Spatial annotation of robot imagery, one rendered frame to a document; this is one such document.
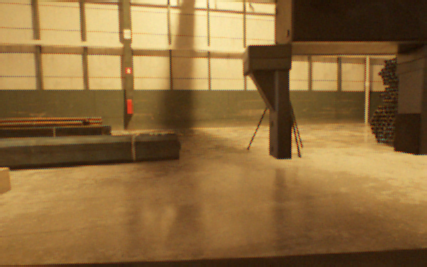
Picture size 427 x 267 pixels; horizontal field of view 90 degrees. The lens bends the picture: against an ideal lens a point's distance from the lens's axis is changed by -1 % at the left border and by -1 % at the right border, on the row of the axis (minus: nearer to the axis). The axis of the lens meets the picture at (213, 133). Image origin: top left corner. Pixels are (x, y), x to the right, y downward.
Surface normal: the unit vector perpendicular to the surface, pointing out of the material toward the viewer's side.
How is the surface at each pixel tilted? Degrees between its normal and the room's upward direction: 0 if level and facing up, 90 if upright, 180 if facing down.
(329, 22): 90
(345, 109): 90
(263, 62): 90
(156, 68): 90
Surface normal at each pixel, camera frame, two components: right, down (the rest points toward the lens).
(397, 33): 0.04, 0.07
